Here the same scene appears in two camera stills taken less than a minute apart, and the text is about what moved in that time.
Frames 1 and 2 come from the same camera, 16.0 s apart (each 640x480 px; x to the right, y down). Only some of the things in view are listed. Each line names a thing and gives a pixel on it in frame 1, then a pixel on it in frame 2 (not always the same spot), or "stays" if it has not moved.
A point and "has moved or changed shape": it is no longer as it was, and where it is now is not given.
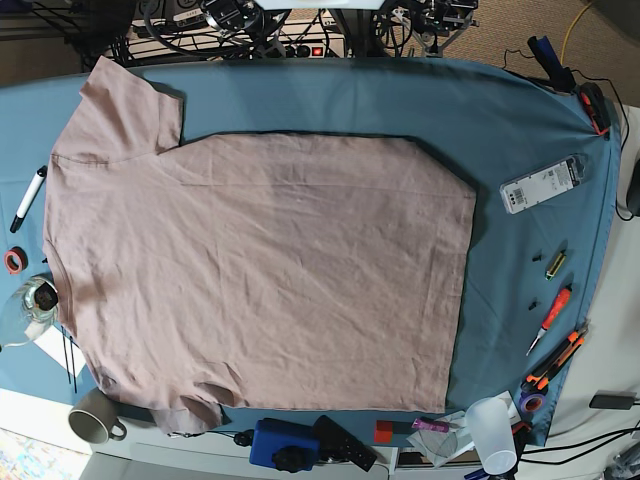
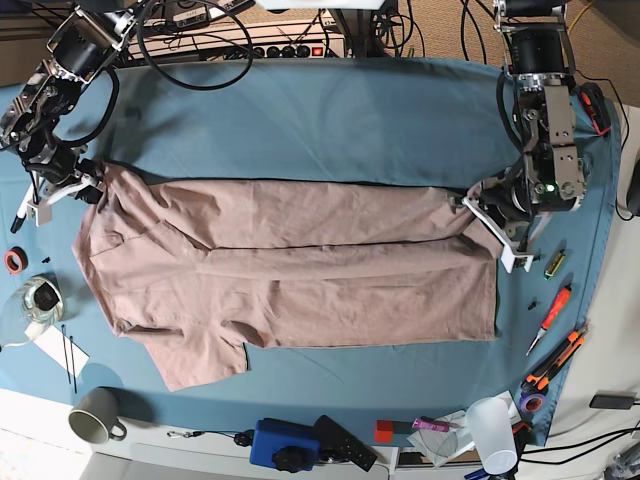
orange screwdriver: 553,316 stays
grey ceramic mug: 94,418 stays
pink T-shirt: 272,272 has moved or changed shape
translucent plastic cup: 490,423 stays
